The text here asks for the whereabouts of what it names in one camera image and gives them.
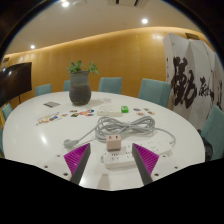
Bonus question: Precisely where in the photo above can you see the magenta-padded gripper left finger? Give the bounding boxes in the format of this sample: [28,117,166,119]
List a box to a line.
[42,143,92,186]

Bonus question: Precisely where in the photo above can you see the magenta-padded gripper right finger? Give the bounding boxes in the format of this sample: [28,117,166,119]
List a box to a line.
[131,143,183,186]

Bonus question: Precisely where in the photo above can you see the small pink charger block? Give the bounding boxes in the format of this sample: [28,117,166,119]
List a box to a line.
[106,134,123,152]

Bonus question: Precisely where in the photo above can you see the small dark grey card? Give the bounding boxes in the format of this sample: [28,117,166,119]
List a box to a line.
[43,101,62,109]

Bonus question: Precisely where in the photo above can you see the black bag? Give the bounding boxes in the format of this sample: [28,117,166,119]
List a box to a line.
[198,129,214,162]

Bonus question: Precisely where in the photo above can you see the row of teal chairs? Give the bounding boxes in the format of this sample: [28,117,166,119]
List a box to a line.
[0,76,172,122]

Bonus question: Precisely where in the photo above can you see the potted plant in ribbed vase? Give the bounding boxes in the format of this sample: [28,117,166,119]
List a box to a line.
[66,60,100,106]

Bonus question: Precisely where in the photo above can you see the white calligraphy folding screen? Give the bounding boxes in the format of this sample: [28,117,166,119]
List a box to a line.
[162,32,224,131]

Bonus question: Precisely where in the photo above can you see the black flat screen monitor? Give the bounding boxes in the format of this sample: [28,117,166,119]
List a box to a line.
[0,61,33,108]

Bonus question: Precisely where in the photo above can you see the recessed ceiling lights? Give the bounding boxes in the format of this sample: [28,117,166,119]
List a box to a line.
[29,0,149,50]

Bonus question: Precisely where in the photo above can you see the ceiling air conditioner vent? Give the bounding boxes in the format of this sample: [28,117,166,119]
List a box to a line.
[106,0,149,8]

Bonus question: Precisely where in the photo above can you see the grey coiled power cable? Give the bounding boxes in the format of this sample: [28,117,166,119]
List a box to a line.
[63,115,177,150]

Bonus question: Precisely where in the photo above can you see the dark rectangular wall fixture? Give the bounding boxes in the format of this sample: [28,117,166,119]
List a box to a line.
[184,32,201,40]

